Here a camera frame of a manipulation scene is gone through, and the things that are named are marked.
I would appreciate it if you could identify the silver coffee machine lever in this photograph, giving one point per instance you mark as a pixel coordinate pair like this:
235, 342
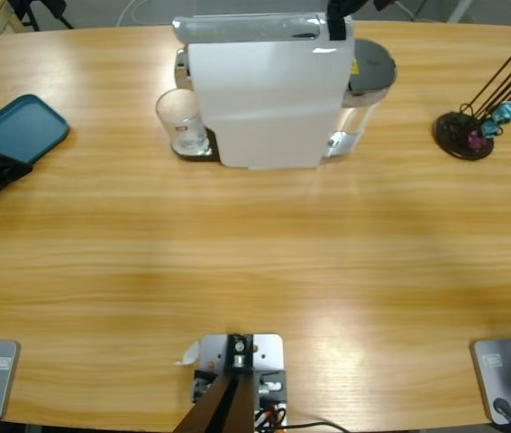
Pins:
246, 28

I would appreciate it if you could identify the white capsule coffee machine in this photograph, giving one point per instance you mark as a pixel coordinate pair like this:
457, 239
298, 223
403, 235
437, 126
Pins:
264, 99

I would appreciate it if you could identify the clear drinking glass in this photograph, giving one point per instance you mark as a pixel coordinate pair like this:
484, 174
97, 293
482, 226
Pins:
180, 122

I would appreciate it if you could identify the purple coffee capsule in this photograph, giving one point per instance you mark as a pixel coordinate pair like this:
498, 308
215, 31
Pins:
477, 140

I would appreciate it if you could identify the teal plastic tray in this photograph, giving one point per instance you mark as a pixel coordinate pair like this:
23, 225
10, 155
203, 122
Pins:
25, 122

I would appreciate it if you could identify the clear water tank black lid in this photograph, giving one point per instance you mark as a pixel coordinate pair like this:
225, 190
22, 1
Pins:
372, 63

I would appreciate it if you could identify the grey metal leg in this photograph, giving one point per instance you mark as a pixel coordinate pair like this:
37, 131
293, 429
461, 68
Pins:
460, 9

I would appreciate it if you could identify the black chair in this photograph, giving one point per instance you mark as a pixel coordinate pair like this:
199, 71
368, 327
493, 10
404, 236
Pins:
39, 9

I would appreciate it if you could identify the black capsule holder with rods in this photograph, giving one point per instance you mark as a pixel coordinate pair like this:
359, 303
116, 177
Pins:
455, 140

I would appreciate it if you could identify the white paper tab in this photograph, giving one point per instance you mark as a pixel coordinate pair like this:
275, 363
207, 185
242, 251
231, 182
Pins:
187, 356

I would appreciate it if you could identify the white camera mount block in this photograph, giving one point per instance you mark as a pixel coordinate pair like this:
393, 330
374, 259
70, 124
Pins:
266, 349

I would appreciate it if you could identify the dark camera post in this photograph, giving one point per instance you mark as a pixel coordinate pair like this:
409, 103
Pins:
228, 406

